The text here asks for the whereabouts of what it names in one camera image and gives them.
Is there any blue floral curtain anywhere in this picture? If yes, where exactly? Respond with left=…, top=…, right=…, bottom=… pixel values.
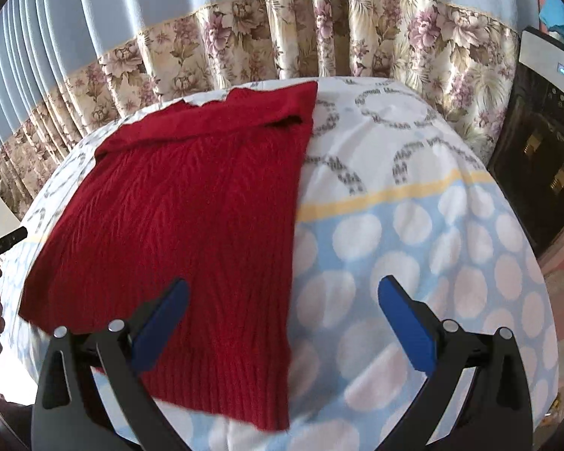
left=0, top=0, right=537, bottom=217

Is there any white patterned bed sheet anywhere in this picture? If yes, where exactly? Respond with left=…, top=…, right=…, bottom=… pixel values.
left=0, top=75, right=561, bottom=451

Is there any red knitted sweater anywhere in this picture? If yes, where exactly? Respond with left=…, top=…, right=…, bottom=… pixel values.
left=19, top=82, right=318, bottom=432

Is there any dark wooden cabinet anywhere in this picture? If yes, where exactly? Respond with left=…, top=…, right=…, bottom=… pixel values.
left=488, top=27, right=564, bottom=256

